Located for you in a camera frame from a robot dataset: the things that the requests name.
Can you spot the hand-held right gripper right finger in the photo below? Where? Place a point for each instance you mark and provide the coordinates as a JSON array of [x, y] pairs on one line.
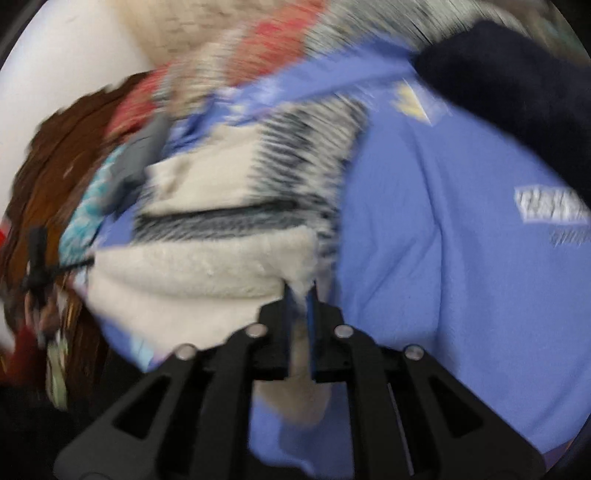
[[328, 341]]

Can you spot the white spotted fleece garment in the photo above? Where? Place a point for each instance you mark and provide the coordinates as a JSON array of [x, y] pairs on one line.
[[207, 272]]

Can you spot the red floral blanket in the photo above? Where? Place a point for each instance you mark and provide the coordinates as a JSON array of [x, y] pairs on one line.
[[138, 101]]

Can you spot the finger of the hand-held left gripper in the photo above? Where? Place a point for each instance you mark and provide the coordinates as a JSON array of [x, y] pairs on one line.
[[71, 268]]

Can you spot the beige floral blanket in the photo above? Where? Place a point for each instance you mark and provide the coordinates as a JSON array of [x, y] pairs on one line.
[[203, 78]]

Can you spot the teal patterned quilt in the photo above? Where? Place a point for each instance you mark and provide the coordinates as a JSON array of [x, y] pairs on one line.
[[87, 217]]

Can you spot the dark navy cloth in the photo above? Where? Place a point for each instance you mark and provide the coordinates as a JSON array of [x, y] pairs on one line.
[[508, 78]]

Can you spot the carved brown wooden headboard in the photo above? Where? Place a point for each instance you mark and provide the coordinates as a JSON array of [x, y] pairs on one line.
[[60, 152]]

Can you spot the person's left hand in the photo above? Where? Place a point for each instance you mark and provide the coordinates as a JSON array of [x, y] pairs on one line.
[[39, 323]]

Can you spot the blue printed bedsheet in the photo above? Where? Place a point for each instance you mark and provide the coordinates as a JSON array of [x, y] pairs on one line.
[[438, 277]]

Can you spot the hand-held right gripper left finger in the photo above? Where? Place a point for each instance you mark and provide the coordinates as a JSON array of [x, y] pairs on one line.
[[272, 341]]

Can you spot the grey puffer jacket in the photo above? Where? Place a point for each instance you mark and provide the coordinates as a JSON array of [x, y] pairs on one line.
[[134, 157]]

